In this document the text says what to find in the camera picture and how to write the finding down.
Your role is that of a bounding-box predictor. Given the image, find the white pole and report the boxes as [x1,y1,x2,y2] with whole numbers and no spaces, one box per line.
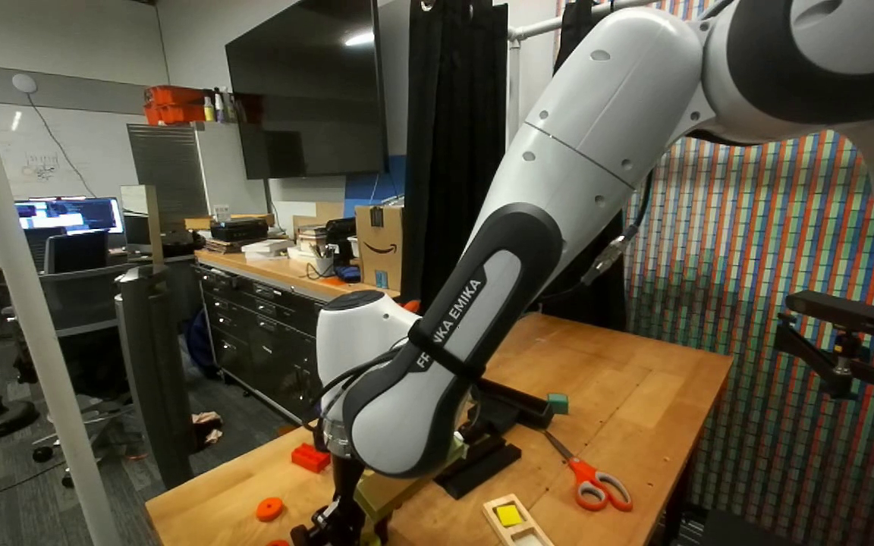
[0,0,124,546]

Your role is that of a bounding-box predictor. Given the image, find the black drawer cabinet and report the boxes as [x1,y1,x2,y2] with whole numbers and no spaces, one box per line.
[194,250,401,427]

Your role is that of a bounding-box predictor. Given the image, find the cardboard box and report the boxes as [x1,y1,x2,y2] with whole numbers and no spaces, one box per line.
[354,203,405,293]

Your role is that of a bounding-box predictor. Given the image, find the stack of books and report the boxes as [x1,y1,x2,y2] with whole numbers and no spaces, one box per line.
[241,237,295,262]

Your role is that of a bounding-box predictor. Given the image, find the office chair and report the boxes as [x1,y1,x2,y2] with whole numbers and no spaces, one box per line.
[2,303,142,490]

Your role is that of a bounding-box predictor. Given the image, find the lit monitor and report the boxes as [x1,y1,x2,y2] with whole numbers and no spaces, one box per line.
[14,196,126,235]

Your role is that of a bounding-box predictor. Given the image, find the black printer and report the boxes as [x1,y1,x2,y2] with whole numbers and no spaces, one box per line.
[209,217,270,244]

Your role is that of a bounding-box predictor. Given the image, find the orange handled scissors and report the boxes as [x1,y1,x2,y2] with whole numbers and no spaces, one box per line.
[541,428,634,513]

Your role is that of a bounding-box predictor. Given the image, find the large black television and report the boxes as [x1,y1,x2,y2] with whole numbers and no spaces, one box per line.
[224,0,391,181]

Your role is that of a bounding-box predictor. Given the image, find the whiteboard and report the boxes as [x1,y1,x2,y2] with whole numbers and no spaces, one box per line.
[0,102,143,206]

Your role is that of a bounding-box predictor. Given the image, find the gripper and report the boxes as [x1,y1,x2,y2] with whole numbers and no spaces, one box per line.
[290,455,379,546]

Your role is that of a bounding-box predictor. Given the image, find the camera on mount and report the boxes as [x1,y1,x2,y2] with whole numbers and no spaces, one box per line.
[774,289,874,401]

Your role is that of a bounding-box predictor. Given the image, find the grey tower unit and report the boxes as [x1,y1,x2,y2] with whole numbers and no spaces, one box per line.
[114,263,196,491]

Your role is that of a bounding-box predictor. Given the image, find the colourful striped backdrop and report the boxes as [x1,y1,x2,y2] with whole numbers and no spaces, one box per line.
[555,0,874,546]

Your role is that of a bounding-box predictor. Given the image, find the olive green block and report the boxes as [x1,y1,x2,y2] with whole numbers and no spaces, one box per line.
[353,453,454,526]

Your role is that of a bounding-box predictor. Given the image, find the black flat stand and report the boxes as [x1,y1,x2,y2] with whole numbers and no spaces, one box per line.
[433,435,523,501]

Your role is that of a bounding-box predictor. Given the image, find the wooden board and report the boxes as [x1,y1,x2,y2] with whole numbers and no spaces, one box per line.
[482,494,556,546]

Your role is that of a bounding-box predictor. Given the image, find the crumpled cloth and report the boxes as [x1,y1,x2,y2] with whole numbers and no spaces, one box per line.
[191,410,225,450]

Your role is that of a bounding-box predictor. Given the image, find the red rectangular block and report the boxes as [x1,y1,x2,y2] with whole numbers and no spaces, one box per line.
[291,443,332,474]

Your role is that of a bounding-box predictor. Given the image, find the stack of orange cases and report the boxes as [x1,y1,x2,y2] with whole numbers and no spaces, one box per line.
[143,84,207,127]

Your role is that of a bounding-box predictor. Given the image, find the row of bottles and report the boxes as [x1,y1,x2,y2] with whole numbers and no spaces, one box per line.
[203,86,244,124]

